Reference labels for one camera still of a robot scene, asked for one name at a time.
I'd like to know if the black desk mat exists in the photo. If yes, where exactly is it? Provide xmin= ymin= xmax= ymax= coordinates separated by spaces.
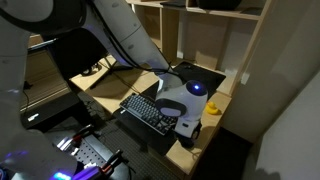
xmin=112 ymin=60 xmax=227 ymax=156

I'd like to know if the black box with white label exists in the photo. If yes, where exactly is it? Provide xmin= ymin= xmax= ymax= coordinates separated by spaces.
xmin=19 ymin=91 xmax=83 ymax=130

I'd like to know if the wooden shelf unit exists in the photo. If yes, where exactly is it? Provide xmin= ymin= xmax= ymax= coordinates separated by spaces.
xmin=126 ymin=0 xmax=278 ymax=98

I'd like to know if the wooden side panel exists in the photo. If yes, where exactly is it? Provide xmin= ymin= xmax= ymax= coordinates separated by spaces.
xmin=20 ymin=33 xmax=73 ymax=109

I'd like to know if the red and black clamp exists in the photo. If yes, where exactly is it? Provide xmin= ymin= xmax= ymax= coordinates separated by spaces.
xmin=99 ymin=149 xmax=125 ymax=176
xmin=70 ymin=123 xmax=96 ymax=145

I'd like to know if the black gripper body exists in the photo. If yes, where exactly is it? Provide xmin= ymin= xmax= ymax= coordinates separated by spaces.
xmin=181 ymin=121 xmax=203 ymax=143

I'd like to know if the perforated metal plate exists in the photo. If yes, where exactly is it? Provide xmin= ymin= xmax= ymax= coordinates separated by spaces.
xmin=54 ymin=133 xmax=112 ymax=172

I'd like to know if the black case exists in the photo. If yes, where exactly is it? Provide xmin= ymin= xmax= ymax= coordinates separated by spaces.
xmin=195 ymin=0 xmax=243 ymax=11

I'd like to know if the black monitor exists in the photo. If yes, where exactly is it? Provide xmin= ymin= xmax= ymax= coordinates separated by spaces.
xmin=42 ymin=28 xmax=110 ymax=82

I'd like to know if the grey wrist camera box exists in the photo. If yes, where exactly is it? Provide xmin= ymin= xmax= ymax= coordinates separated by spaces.
xmin=174 ymin=117 xmax=195 ymax=138

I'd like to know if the small black round device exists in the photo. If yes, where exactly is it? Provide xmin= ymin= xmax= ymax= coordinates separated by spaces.
xmin=81 ymin=64 xmax=103 ymax=77

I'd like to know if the flat black tablet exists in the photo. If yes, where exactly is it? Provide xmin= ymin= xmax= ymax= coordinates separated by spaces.
xmin=159 ymin=0 xmax=188 ymax=8

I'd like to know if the dark grey keyboard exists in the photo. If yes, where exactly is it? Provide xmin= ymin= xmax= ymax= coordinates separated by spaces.
xmin=119 ymin=93 xmax=179 ymax=136

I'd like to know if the yellow rubber duck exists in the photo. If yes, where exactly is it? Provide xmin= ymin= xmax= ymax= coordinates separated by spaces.
xmin=204 ymin=100 xmax=221 ymax=116

